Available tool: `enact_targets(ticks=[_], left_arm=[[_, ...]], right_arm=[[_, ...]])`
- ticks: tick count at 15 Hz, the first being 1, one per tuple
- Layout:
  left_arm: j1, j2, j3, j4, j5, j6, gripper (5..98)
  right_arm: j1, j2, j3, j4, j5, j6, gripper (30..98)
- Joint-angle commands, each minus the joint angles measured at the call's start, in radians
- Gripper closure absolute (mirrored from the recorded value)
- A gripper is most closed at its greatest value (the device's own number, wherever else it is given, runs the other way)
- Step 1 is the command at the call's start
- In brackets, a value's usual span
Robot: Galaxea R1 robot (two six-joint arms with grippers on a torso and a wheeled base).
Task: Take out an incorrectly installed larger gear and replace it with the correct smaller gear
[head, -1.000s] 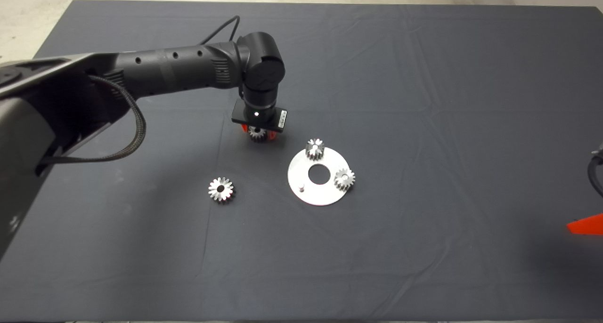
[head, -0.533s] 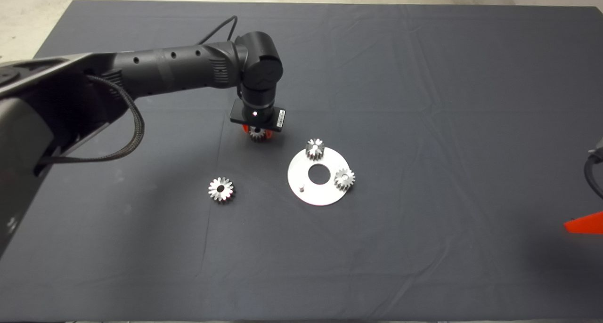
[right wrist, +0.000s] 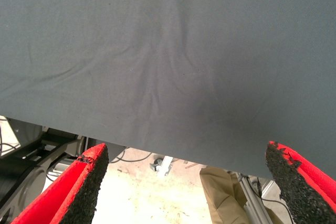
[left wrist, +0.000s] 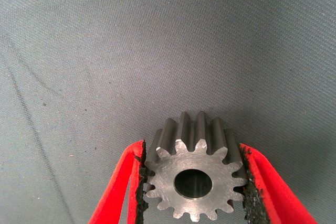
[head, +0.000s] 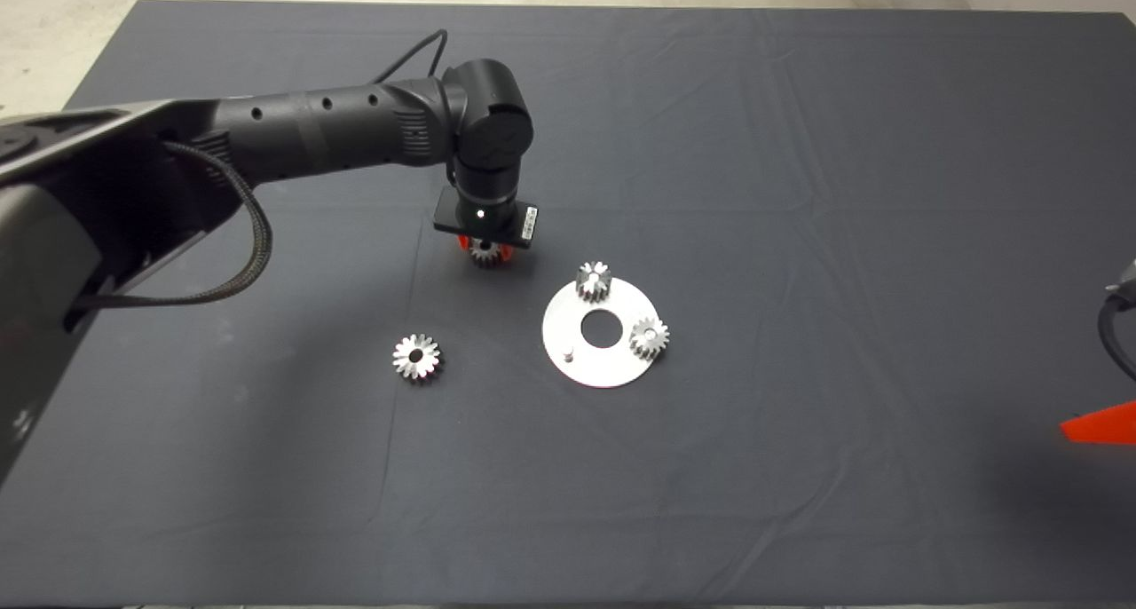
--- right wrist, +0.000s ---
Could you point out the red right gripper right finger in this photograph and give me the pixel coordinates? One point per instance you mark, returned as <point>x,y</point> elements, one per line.
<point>302,187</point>

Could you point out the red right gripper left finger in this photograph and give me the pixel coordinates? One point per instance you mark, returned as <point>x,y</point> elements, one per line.
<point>65,195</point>

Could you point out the aluminium profile bar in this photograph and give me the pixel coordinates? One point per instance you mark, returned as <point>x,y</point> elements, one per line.
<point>252,200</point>

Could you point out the khaki trouser leg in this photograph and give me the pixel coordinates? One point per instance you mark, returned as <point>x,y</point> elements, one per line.
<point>223,195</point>

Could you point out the grey caster wheel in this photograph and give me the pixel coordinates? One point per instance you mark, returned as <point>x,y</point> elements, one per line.
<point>156,165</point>

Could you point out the dark grey table cloth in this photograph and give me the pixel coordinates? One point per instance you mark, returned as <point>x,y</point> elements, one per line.
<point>157,51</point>

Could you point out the black frame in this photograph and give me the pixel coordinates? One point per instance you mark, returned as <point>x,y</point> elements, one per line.
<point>15,171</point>

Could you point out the white post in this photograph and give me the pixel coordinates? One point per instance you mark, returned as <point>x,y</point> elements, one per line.
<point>165,166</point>

